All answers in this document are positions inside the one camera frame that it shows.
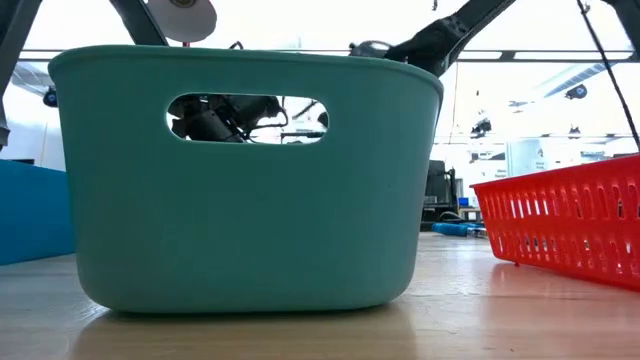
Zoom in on blue-handled pliers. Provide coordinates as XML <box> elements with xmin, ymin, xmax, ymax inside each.
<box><xmin>431</xmin><ymin>221</ymin><xmax>487</xmax><ymax>239</ymax></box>

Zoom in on green plastic bin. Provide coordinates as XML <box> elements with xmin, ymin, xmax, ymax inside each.
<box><xmin>47</xmin><ymin>44</ymin><xmax>446</xmax><ymax>315</ymax></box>

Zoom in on dark blue plastic bin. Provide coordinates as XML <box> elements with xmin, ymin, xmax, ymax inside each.
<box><xmin>0</xmin><ymin>158</ymin><xmax>77</xmax><ymax>267</ymax></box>

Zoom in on black background equipment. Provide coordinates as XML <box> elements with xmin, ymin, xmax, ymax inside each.
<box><xmin>422</xmin><ymin>159</ymin><xmax>459</xmax><ymax>232</ymax></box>

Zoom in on white background panel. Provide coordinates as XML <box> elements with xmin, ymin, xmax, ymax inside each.
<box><xmin>504</xmin><ymin>138</ymin><xmax>584</xmax><ymax>179</ymax></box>

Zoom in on red perforated plastic basket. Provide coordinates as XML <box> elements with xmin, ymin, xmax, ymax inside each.
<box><xmin>469</xmin><ymin>153</ymin><xmax>640</xmax><ymax>293</ymax></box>

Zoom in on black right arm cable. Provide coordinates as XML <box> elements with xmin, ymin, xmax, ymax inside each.
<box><xmin>574</xmin><ymin>0</ymin><xmax>640</xmax><ymax>151</ymax></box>

